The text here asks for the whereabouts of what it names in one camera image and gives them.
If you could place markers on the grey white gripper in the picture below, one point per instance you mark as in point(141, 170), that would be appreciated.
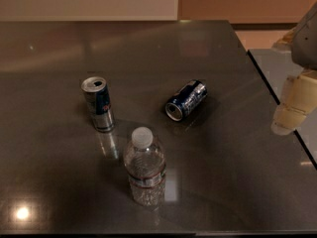
point(306, 40)

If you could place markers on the blue pepsi can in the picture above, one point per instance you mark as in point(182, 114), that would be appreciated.
point(185, 100)

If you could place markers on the silver blue red bull can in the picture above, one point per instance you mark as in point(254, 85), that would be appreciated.
point(96, 94)

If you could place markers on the grey side table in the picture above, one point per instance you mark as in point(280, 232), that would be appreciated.
point(275, 68)

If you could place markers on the clear plastic water bottle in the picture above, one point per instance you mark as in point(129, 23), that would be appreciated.
point(145, 163)

